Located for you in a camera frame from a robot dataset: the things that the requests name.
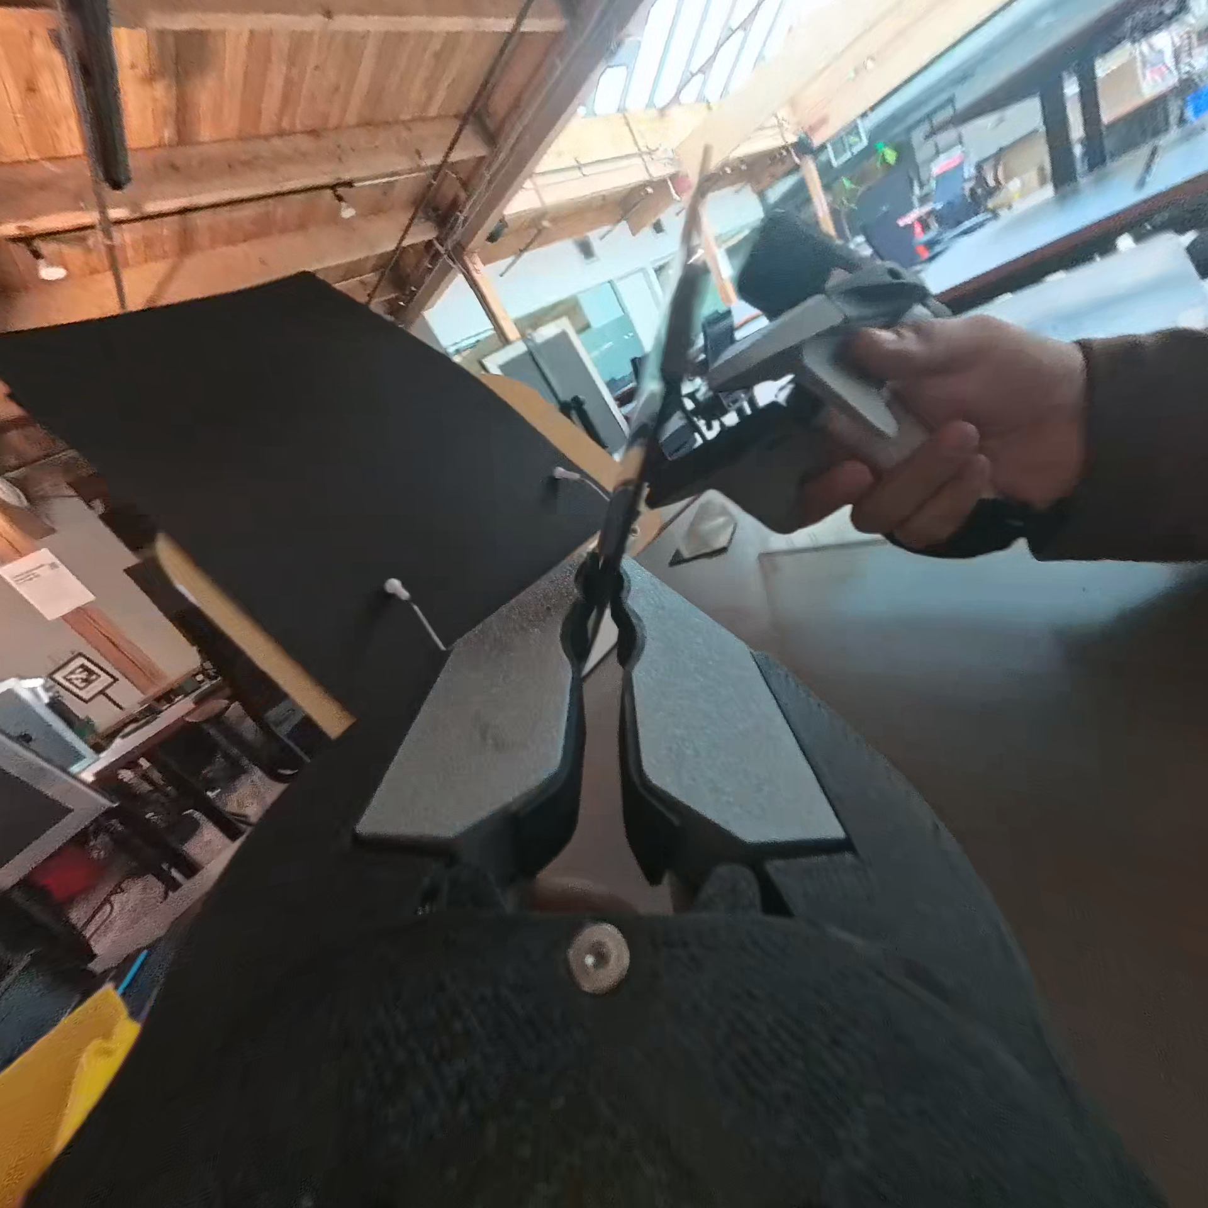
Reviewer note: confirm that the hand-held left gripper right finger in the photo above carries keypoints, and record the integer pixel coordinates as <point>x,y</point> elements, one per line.
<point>726,736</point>

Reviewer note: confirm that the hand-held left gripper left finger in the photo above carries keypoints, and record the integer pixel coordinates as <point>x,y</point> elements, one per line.
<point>491,736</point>

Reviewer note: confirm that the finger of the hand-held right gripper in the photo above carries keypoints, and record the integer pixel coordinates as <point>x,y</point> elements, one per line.
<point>764,353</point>
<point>745,462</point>

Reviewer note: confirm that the thin black strip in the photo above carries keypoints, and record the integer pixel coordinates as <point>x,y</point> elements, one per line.
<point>615,533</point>

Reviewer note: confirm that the person's right hand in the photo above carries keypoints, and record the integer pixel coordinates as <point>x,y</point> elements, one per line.
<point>1000,405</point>

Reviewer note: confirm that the glossy flat tile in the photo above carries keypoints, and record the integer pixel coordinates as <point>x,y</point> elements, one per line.
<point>703,533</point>

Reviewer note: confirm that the long table with brown edge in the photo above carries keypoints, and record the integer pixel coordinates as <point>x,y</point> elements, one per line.
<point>1085,189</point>

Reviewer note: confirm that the black and white marker tag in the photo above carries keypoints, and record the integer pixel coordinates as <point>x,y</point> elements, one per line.
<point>84,679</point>

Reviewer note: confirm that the white ceiling spotlight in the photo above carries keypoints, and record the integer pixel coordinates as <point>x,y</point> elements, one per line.
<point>47,265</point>
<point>345,205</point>

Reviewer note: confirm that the grey equipment box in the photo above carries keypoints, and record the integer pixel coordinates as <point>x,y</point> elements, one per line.
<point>38,722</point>

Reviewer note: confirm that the grey computer monitor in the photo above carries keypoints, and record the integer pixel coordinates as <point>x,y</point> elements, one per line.
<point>38,820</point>

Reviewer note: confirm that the yellow plastic bin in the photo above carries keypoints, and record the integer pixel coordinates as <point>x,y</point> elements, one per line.
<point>47,1103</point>

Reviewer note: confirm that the black ceiling track fixture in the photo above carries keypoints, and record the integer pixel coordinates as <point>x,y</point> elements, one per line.
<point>99,94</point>

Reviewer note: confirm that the black board with wooden frame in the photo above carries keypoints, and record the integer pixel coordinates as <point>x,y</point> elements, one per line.
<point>235,424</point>

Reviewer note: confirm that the white paper wall sign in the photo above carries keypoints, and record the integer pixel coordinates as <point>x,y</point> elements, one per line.
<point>43,580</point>

